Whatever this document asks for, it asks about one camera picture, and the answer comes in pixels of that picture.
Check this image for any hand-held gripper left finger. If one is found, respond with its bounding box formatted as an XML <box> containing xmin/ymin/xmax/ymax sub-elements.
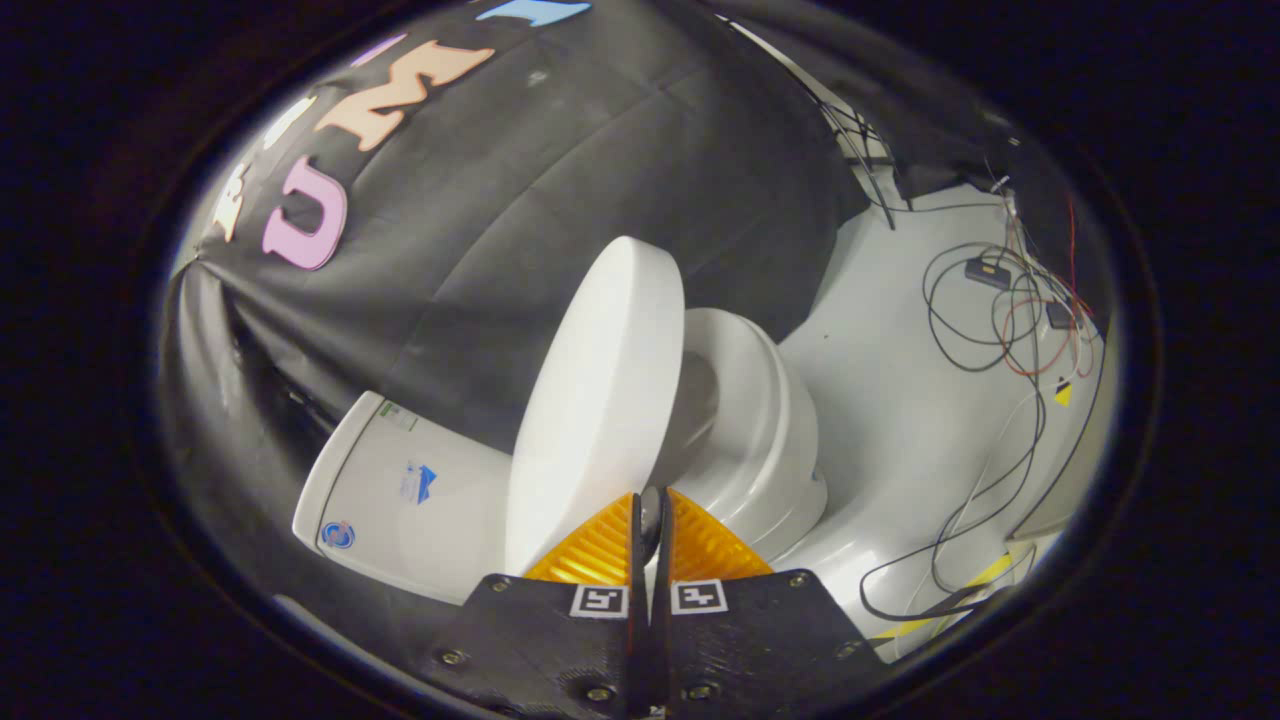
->
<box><xmin>432</xmin><ymin>492</ymin><xmax>643</xmax><ymax>720</ymax></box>

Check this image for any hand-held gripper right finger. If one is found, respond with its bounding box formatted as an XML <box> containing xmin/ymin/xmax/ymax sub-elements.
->
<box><xmin>653</xmin><ymin>487</ymin><xmax>891</xmax><ymax>720</ymax></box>

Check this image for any white toilet lid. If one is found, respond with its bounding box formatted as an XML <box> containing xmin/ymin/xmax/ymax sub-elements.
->
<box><xmin>503</xmin><ymin>236</ymin><xmax>687</xmax><ymax>579</ymax></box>

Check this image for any white toilet seat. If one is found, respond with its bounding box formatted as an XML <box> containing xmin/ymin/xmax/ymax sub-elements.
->
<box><xmin>655</xmin><ymin>308</ymin><xmax>817</xmax><ymax>511</ymax></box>

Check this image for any white toilet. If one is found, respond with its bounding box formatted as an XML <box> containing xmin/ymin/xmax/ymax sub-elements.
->
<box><xmin>292</xmin><ymin>308</ymin><xmax>831</xmax><ymax>607</ymax></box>

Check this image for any yellow floor tape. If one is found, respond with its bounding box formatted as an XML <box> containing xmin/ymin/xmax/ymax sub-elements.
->
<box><xmin>875</xmin><ymin>548</ymin><xmax>1043</xmax><ymax>641</ymax></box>

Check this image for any black backdrop cloth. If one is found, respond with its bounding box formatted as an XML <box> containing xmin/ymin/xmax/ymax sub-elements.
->
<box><xmin>160</xmin><ymin>0</ymin><xmax>1101</xmax><ymax>641</ymax></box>

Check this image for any black tripod stand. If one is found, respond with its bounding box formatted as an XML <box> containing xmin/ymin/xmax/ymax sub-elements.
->
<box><xmin>800</xmin><ymin>85</ymin><xmax>913</xmax><ymax>233</ymax></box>

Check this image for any long black cable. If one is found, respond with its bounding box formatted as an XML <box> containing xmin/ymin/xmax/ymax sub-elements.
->
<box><xmin>858</xmin><ymin>330</ymin><xmax>1109</xmax><ymax>624</ymax></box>

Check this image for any looped black cable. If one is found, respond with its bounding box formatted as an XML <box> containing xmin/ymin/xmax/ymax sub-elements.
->
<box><xmin>921</xmin><ymin>243</ymin><xmax>1047</xmax><ymax>375</ymax></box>

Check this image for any red cable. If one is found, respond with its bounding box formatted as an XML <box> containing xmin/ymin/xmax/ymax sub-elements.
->
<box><xmin>998</xmin><ymin>195</ymin><xmax>1097</xmax><ymax>381</ymax></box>

